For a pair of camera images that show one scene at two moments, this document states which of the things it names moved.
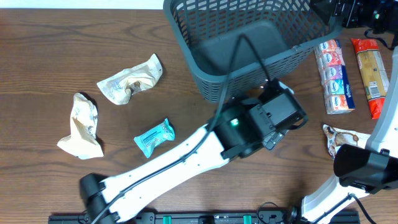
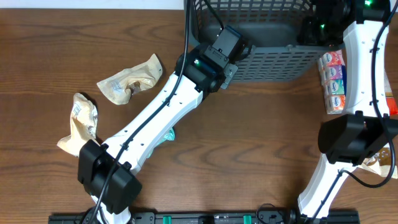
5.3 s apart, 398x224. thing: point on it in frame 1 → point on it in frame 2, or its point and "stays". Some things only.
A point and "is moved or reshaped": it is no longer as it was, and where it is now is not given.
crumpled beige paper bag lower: x=82 y=142 stays
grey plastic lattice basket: x=234 y=46 is moved or reshaped
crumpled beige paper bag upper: x=119 y=88 stays
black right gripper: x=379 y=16 → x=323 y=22
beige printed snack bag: x=335 y=137 → x=380 y=162
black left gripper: x=272 y=143 → x=234 y=70
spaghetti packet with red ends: x=373 y=73 → x=392 y=100
